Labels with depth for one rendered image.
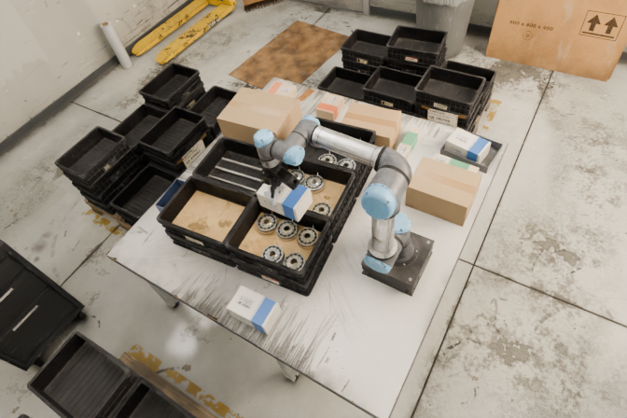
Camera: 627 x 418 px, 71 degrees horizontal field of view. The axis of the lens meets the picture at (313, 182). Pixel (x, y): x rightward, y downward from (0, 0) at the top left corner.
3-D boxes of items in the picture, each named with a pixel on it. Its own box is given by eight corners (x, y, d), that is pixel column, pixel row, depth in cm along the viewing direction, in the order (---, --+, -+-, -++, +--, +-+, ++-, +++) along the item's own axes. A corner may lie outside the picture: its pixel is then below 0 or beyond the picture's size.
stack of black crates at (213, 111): (225, 117, 373) (214, 84, 347) (253, 126, 361) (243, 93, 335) (195, 147, 353) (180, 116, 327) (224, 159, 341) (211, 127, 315)
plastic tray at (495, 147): (501, 150, 241) (503, 144, 237) (486, 174, 232) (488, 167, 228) (455, 132, 253) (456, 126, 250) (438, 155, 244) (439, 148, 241)
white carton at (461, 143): (488, 153, 240) (491, 142, 233) (477, 167, 235) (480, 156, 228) (455, 138, 250) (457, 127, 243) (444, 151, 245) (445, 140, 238)
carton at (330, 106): (327, 102, 284) (327, 92, 278) (344, 105, 280) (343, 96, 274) (316, 118, 276) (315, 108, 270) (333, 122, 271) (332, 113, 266)
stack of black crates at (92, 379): (168, 395, 234) (131, 369, 199) (128, 452, 219) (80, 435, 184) (118, 358, 250) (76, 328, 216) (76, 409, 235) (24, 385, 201)
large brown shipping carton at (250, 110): (303, 123, 274) (299, 98, 259) (282, 157, 258) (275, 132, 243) (249, 111, 288) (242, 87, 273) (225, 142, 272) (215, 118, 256)
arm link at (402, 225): (415, 231, 191) (415, 213, 181) (402, 256, 185) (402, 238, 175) (389, 221, 197) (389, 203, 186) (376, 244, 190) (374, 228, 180)
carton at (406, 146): (411, 132, 258) (411, 125, 253) (420, 135, 255) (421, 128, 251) (394, 160, 246) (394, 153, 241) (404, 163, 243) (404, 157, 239)
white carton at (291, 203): (313, 202, 191) (310, 188, 184) (298, 222, 185) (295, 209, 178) (275, 186, 199) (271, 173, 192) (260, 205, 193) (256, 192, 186)
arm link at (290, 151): (309, 136, 159) (284, 128, 164) (292, 158, 154) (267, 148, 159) (312, 151, 166) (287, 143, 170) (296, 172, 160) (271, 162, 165)
